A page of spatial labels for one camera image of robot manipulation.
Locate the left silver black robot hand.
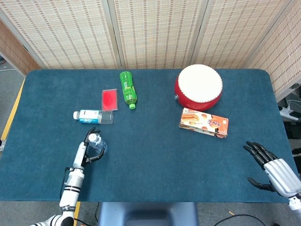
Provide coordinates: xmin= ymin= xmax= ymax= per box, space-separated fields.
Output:
xmin=73 ymin=127 xmax=105 ymax=170

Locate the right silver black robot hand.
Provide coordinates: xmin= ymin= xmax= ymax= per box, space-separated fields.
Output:
xmin=243 ymin=141 xmax=301 ymax=198

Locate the small transparent water bottle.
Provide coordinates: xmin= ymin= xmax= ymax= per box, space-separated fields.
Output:
xmin=88 ymin=133 xmax=109 ymax=155

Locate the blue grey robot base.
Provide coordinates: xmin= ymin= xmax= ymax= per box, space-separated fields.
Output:
xmin=97 ymin=202 xmax=200 ymax=226

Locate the blue label bottle white cap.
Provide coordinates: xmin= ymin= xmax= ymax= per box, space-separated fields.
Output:
xmin=72 ymin=109 xmax=115 ymax=125

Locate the green plastic bottle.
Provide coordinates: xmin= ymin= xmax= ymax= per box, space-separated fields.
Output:
xmin=119 ymin=71 xmax=138 ymax=110

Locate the black device stack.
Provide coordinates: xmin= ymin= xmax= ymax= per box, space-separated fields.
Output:
xmin=283 ymin=120 xmax=301 ymax=151

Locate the red card in clear case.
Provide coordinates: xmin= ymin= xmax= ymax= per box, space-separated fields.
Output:
xmin=101 ymin=88 xmax=119 ymax=111

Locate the white power strip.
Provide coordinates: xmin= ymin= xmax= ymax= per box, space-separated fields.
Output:
xmin=278 ymin=105 xmax=301 ymax=121

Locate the blue felt table cover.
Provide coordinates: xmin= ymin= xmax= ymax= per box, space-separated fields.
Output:
xmin=0 ymin=68 xmax=298 ymax=203

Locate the orange biscuit box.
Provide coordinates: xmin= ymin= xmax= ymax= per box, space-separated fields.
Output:
xmin=178 ymin=107 xmax=230 ymax=139

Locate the woven bamboo screen panel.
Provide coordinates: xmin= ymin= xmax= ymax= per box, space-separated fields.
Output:
xmin=191 ymin=0 xmax=293 ymax=69
xmin=246 ymin=0 xmax=301 ymax=102
xmin=0 ymin=0 xmax=118 ymax=70
xmin=110 ymin=0 xmax=209 ymax=70

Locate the red drum with white skin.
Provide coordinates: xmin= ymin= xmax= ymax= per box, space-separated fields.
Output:
xmin=174 ymin=64 xmax=223 ymax=112

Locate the brown woven screen panel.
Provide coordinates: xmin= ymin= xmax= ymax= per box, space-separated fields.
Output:
xmin=0 ymin=20 xmax=40 ymax=76

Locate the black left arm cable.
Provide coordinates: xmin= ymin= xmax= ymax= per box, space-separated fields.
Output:
xmin=60 ymin=166 xmax=71 ymax=196

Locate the black floor cable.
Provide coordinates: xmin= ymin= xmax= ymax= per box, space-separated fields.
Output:
xmin=94 ymin=202 xmax=101 ymax=223
xmin=220 ymin=213 xmax=261 ymax=226

